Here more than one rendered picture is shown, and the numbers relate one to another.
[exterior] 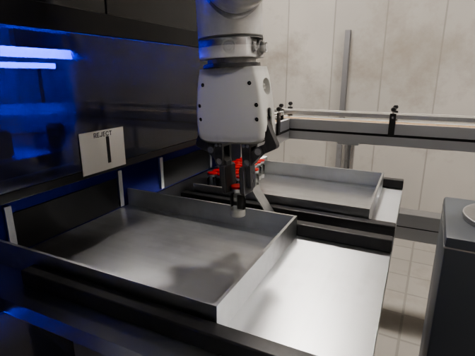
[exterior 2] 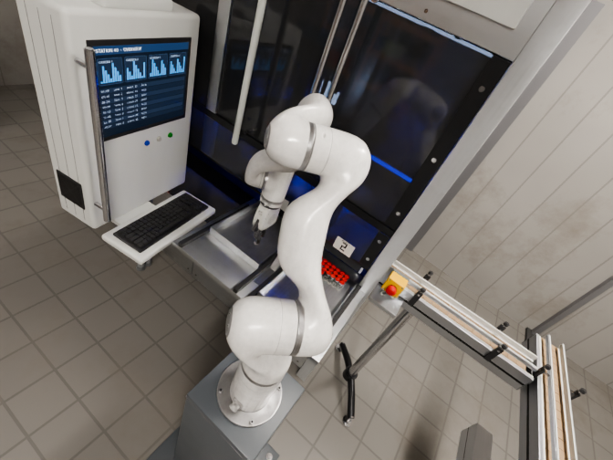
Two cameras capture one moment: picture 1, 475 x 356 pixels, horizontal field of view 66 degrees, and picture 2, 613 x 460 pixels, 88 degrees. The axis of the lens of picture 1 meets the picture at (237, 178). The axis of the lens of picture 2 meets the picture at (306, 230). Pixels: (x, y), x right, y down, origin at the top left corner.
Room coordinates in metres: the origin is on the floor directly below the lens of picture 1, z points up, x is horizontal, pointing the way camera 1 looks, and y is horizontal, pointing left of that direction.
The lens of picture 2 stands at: (0.54, -0.93, 1.83)
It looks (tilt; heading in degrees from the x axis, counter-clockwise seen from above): 39 degrees down; 82
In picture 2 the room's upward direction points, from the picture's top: 24 degrees clockwise
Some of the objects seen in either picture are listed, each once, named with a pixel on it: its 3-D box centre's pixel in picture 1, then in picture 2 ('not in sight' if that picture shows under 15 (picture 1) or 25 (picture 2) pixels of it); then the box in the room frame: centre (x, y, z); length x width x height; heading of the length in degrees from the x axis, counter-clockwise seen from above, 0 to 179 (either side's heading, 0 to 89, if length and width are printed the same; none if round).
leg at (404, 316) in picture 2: not in sight; (376, 346); (1.27, 0.03, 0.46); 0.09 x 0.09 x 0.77; 64
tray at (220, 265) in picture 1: (157, 237); (260, 230); (0.50, 0.12, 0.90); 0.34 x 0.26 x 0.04; 64
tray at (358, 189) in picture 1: (293, 185); (310, 290); (0.76, -0.12, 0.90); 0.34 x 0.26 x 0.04; 64
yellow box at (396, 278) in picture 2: not in sight; (395, 283); (1.08, -0.03, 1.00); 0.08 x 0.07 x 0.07; 64
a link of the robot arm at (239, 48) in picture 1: (232, 51); (271, 199); (0.51, 0.01, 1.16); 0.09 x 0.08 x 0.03; 64
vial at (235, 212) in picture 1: (237, 201); not in sight; (0.50, 0.00, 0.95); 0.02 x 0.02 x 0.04
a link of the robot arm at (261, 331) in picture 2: not in sight; (263, 339); (0.60, -0.53, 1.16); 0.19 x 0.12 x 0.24; 13
